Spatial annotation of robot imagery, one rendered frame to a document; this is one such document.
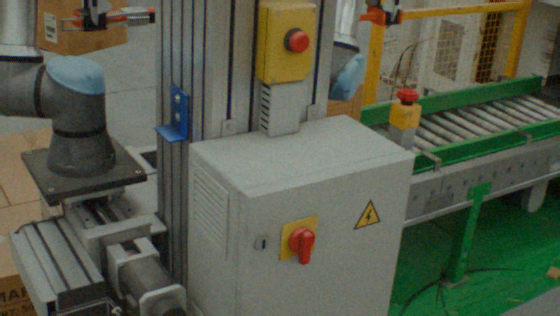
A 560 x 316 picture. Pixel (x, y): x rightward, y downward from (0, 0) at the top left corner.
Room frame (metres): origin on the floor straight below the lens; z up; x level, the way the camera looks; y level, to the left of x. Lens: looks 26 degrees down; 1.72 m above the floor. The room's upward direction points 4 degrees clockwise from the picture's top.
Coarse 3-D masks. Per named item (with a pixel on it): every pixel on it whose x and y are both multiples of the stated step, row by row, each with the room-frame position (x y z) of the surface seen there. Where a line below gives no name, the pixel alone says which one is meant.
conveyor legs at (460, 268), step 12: (468, 216) 2.40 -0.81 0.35; (444, 228) 2.53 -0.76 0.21; (456, 228) 2.44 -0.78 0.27; (468, 228) 2.41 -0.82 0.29; (456, 240) 2.43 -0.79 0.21; (468, 240) 2.42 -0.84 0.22; (456, 252) 2.42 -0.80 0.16; (468, 252) 2.43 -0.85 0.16; (456, 264) 2.41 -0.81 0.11; (456, 276) 2.41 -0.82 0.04
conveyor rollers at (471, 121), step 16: (512, 96) 3.39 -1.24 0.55; (528, 96) 3.41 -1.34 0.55; (448, 112) 3.06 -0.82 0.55; (464, 112) 3.08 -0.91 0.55; (480, 112) 3.11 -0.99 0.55; (496, 112) 3.13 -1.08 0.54; (512, 112) 3.15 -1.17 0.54; (528, 112) 3.18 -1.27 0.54; (544, 112) 3.20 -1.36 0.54; (384, 128) 2.87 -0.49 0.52; (432, 128) 2.87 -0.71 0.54; (448, 128) 2.90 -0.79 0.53; (464, 128) 2.94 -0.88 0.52; (480, 128) 2.89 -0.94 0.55; (496, 128) 2.91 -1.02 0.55; (416, 144) 2.69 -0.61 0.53; (432, 144) 2.66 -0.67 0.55
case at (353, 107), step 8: (360, 88) 2.23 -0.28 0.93; (360, 96) 2.24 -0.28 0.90; (328, 104) 2.16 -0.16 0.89; (336, 104) 2.18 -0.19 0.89; (344, 104) 2.20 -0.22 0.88; (352, 104) 2.22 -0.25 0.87; (360, 104) 2.24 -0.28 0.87; (328, 112) 2.16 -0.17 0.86; (336, 112) 2.18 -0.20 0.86; (344, 112) 2.20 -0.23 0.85; (352, 112) 2.22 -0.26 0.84; (360, 112) 2.24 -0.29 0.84
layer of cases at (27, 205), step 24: (0, 144) 2.38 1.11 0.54; (24, 144) 2.39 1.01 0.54; (48, 144) 2.41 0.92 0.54; (0, 168) 2.17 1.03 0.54; (24, 168) 2.19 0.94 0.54; (0, 192) 2.00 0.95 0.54; (24, 192) 2.01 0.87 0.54; (0, 216) 1.84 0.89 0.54; (24, 216) 1.85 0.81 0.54; (0, 240) 1.70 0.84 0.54; (0, 264) 1.58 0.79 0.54; (0, 288) 1.51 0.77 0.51; (24, 288) 1.55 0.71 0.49; (0, 312) 1.51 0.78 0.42; (24, 312) 1.55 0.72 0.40
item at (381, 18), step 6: (372, 6) 2.20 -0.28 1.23; (378, 6) 2.21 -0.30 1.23; (378, 12) 2.16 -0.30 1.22; (384, 12) 2.14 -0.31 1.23; (396, 12) 2.18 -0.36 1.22; (402, 12) 2.18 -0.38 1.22; (378, 18) 2.16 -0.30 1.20; (384, 18) 2.15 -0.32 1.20; (396, 18) 2.19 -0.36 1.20; (378, 24) 2.16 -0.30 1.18; (384, 24) 2.15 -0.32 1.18; (390, 24) 2.17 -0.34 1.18
